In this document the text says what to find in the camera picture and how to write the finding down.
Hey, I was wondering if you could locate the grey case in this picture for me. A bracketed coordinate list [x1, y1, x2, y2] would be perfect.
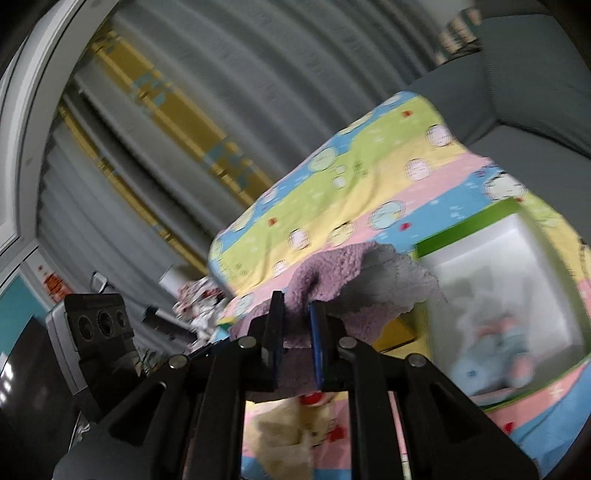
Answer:
[45, 304, 83, 395]

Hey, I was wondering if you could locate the cream fluffy plush toy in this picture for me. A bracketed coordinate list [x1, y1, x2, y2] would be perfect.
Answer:
[252, 397, 352, 480]

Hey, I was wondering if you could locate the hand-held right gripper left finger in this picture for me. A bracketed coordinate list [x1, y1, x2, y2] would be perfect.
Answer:
[53, 291, 287, 480]

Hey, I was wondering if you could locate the grey curtain yellow band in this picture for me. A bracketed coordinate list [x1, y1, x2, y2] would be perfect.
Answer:
[37, 0, 467, 315]

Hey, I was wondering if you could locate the purple fluffy towel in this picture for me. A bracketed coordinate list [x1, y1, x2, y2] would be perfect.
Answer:
[231, 242, 448, 400]

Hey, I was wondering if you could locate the red white printed cloth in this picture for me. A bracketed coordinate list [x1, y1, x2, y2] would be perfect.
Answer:
[174, 277, 232, 334]

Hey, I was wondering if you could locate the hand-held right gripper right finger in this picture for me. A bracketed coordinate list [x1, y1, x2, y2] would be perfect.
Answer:
[309, 301, 542, 480]

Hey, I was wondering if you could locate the yellow sponge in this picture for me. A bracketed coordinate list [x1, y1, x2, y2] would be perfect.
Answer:
[373, 316, 419, 354]

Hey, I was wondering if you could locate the black monitor screen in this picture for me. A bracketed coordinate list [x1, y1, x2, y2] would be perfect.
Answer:
[0, 314, 80, 462]

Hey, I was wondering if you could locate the pastel printed blanket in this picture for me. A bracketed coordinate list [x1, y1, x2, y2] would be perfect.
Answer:
[208, 90, 591, 480]

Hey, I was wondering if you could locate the patterned pillow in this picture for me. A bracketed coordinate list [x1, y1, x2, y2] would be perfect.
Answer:
[436, 9, 484, 65]

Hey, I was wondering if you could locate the grey sofa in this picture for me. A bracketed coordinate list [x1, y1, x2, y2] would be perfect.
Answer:
[406, 11, 591, 222]

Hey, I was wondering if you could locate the white window frame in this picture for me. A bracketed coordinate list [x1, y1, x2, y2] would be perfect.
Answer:
[0, 0, 116, 259]

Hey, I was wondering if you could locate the pale blue plush toy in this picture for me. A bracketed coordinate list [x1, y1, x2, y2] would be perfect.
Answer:
[450, 314, 537, 394]

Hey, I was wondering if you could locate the green box white inside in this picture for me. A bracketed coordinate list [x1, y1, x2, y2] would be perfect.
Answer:
[413, 200, 589, 408]

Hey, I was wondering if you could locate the white cup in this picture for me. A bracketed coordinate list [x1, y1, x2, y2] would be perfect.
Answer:
[159, 265, 186, 292]

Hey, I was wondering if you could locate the orange wall sticker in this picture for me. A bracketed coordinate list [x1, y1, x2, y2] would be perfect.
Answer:
[43, 271, 71, 302]

